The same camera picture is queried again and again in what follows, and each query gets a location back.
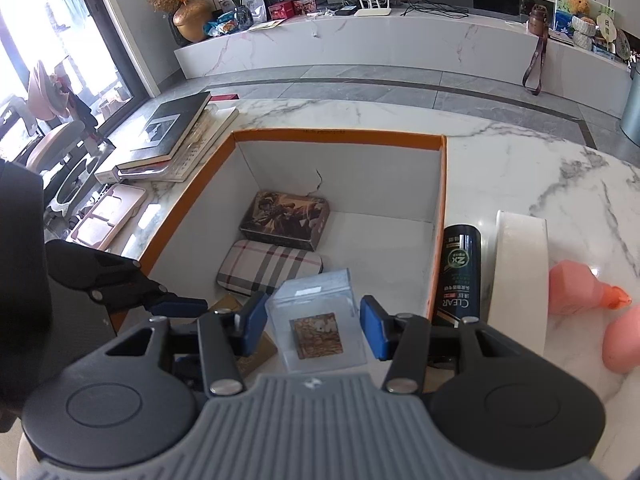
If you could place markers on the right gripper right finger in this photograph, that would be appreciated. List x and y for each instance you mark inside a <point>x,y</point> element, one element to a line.
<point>401,339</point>

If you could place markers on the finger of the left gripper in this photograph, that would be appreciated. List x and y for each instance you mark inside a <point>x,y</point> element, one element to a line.
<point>173,306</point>

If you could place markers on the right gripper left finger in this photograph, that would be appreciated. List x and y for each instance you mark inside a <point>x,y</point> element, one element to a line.
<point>224,337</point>

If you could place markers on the clear plastic case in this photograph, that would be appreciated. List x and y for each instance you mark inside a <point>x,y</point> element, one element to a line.
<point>315,324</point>

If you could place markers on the black spray can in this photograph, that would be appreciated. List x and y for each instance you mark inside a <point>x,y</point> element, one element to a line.
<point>458,288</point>

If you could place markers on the plaid white glasses case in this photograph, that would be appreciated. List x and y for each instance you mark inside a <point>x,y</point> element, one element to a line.
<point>253,266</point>

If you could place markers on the white rectangular box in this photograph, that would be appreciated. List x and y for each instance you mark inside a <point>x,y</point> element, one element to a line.
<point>519,294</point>

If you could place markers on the illustrated dark tin box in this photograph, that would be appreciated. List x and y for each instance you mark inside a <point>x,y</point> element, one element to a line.
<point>286,220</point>

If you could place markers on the orange white cardboard box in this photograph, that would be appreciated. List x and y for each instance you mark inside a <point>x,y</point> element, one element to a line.
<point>371,202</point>

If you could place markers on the stacked books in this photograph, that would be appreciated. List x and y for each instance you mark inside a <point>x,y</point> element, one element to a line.
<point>203,135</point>

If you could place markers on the pink bottle orange cap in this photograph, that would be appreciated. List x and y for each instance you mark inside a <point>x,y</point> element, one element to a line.
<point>574,288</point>

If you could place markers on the black hardcover book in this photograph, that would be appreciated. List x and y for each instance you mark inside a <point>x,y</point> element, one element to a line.
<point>165,131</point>

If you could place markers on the golden vase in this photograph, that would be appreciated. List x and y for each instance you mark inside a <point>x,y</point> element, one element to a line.
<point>191,18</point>

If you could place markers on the grey metal trash bin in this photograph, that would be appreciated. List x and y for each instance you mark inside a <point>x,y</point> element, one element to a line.
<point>630,120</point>

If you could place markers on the white wifi router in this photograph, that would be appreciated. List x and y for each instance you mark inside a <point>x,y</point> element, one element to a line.
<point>373,8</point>

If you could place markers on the plush toy display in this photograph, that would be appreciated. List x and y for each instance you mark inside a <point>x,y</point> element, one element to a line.
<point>590,26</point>

